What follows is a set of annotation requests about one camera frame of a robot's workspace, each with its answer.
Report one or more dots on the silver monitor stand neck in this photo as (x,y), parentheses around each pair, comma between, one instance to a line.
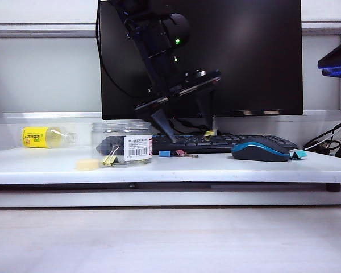
(217,122)

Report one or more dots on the black computer keyboard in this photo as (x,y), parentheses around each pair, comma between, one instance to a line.
(216,142)

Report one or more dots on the black round support foot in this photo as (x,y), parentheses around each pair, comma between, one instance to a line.
(332,188)

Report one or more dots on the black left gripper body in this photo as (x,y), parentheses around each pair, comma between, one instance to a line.
(182,88)

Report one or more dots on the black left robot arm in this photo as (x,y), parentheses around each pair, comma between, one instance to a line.
(153,42)

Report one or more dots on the pale yellow bottle cap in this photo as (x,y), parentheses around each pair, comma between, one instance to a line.
(87,165)

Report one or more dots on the blue and black computer mouse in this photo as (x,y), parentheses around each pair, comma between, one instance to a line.
(258,153)

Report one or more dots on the pink binder clip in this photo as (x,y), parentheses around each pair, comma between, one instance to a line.
(179,153)

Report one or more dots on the blue binder clip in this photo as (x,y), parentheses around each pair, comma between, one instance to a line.
(164,153)

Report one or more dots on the round transparent plastic box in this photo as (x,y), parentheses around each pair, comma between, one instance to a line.
(137,148)

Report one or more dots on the teal binder clip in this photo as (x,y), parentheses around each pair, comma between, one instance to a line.
(299,154)

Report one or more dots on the plastic bottle with yellow label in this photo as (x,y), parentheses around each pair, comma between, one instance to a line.
(34,138)

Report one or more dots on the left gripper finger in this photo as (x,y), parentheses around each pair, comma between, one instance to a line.
(207,111)
(164,125)

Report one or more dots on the black computer monitor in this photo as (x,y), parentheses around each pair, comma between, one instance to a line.
(258,57)

